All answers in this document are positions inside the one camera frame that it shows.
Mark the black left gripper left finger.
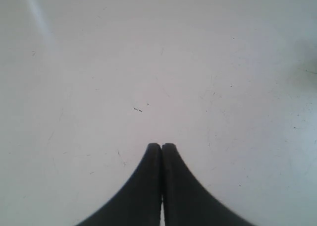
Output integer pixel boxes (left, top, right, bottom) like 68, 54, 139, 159
80, 143, 162, 226

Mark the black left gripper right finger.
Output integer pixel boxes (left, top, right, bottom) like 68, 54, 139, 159
162, 143, 251, 226

